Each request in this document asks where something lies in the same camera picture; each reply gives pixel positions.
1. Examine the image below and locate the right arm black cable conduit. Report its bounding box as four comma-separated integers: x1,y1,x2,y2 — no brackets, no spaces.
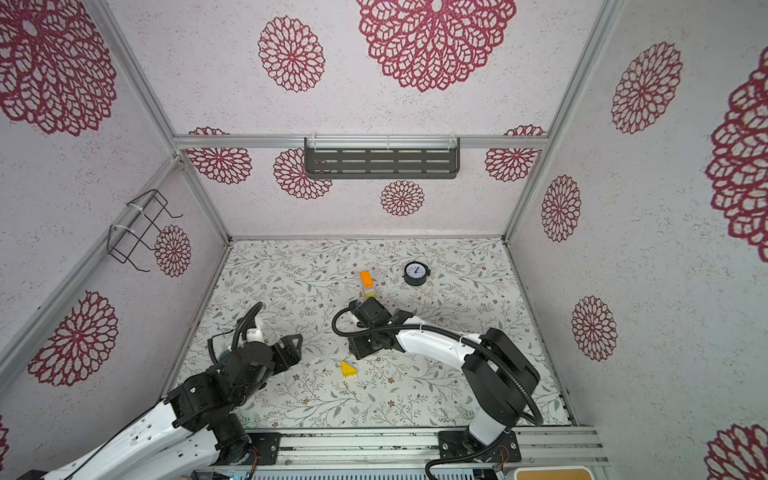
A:
331,305,544,480

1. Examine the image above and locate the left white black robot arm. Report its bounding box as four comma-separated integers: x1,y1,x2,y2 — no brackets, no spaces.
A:
20,334,303,479

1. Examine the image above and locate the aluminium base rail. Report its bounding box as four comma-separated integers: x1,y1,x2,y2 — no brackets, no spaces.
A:
197,425,610,475

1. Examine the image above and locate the black wire wall basket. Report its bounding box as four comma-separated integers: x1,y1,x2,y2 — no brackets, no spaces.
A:
106,189,182,273

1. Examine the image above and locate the black round pressure gauge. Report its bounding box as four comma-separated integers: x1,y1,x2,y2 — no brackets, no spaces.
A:
403,261,431,286

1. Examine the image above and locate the orange white box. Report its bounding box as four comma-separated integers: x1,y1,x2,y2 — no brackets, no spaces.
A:
513,466,595,480

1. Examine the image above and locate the orange triangle wood block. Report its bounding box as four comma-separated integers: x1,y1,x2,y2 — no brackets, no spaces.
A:
360,270,374,289

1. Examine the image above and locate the grey slotted wall shelf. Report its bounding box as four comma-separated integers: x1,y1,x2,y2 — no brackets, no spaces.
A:
303,138,460,180

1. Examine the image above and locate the yellow orange triangle block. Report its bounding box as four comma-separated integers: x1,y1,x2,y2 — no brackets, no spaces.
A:
340,361,358,378

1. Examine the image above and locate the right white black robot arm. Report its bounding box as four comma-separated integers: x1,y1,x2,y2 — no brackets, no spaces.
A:
331,298,544,467

